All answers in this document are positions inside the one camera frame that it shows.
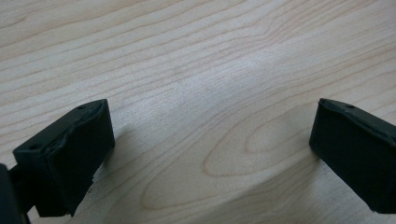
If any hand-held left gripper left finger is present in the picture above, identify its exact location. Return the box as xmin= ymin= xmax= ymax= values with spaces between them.
xmin=12 ymin=98 xmax=116 ymax=218

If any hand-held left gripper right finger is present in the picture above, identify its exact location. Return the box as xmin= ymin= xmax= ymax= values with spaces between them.
xmin=308 ymin=97 xmax=396 ymax=215

